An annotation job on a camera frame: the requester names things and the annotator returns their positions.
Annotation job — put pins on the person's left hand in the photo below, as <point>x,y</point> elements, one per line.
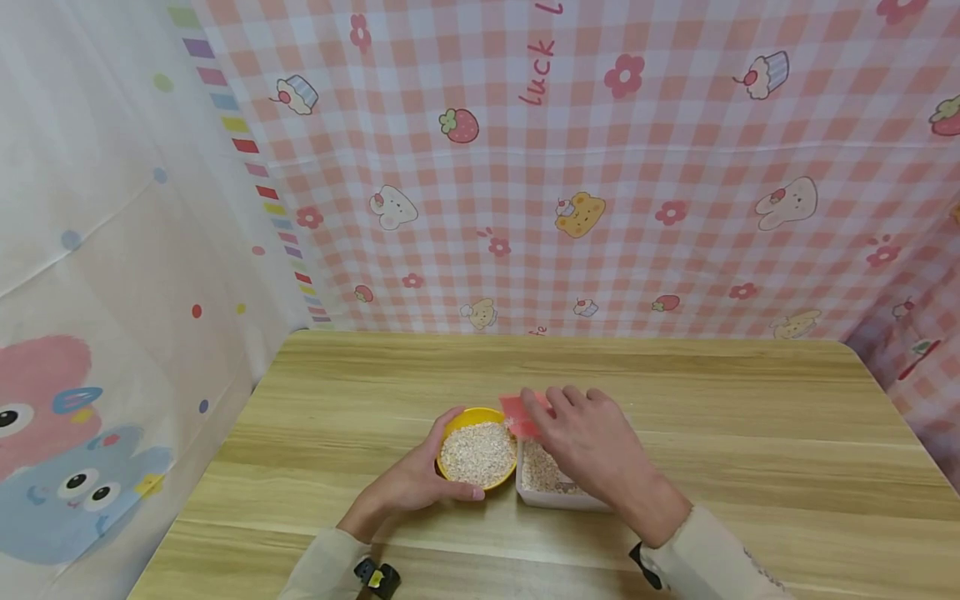
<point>405,487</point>

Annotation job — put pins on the person's right hand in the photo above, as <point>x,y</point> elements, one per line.
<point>600,458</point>

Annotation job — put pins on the person's right ring finger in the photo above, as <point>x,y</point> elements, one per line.
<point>601,400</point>

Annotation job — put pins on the person's right middle finger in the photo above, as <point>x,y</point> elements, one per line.
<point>574,396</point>

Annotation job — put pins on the person's right index finger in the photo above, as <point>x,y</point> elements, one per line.
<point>537,402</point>

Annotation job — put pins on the person's left thumb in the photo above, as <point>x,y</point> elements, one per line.
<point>459,493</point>

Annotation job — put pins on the person's left index finger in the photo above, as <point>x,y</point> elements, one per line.
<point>447,425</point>

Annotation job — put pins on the pink scoop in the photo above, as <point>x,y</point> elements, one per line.
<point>517,412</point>

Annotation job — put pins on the yellow bowl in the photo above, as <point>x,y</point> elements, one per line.
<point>480,415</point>

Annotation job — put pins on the person's left forearm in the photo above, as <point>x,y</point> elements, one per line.
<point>322,571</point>

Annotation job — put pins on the person's right forearm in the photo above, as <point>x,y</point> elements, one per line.
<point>712,558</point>

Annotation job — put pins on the pile of pale grains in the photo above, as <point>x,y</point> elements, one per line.
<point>478,454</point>
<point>538,471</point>

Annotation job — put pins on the white rectangular container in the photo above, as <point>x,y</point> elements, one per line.
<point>551,500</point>

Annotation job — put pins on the black wrist band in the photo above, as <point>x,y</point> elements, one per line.
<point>377,577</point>
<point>646,568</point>

